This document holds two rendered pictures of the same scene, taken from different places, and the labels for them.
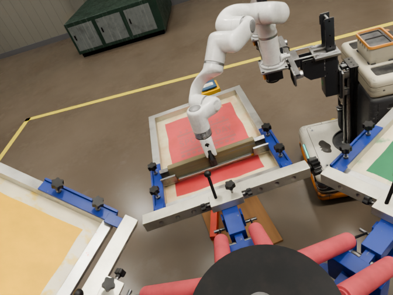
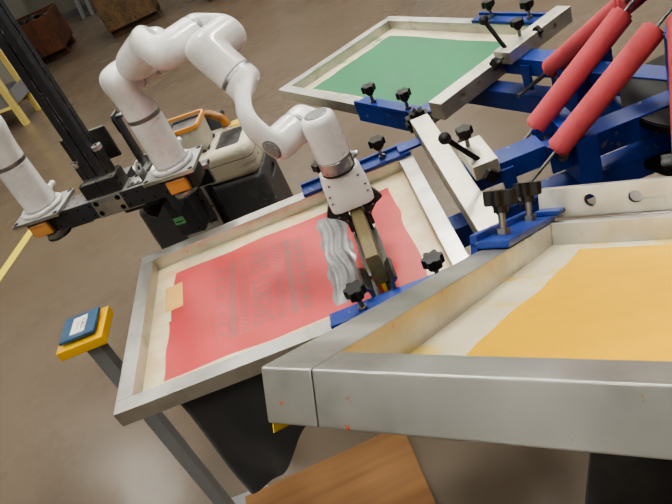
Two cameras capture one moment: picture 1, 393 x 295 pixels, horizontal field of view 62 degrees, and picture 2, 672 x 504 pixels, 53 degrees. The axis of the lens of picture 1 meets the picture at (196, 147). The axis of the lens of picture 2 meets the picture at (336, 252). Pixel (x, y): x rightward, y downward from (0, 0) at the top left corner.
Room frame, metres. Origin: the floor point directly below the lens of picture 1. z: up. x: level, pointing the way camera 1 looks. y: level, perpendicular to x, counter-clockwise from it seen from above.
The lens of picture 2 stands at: (1.16, 1.25, 1.83)
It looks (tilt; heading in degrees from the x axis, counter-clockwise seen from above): 34 degrees down; 273
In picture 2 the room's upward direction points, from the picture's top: 25 degrees counter-clockwise
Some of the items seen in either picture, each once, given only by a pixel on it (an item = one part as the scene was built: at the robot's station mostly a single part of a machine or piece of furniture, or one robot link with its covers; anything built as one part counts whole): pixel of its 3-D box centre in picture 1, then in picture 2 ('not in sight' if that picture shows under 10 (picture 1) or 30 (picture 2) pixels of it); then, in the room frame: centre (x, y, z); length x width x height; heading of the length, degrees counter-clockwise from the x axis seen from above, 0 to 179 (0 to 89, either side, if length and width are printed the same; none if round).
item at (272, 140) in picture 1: (275, 149); (357, 177); (1.10, -0.33, 0.97); 0.30 x 0.05 x 0.07; 177
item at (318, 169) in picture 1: (311, 167); (419, 122); (0.88, -0.39, 1.02); 0.07 x 0.06 x 0.07; 177
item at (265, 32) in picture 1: (266, 20); (131, 88); (1.55, -0.54, 1.37); 0.13 x 0.10 x 0.16; 40
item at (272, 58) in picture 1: (272, 49); (160, 138); (1.55, -0.55, 1.21); 0.16 x 0.13 x 0.15; 76
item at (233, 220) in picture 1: (232, 217); (505, 163); (0.79, -0.03, 1.02); 0.17 x 0.06 x 0.05; 177
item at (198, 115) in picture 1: (204, 113); (313, 132); (1.16, -0.08, 1.25); 0.15 x 0.10 x 0.11; 130
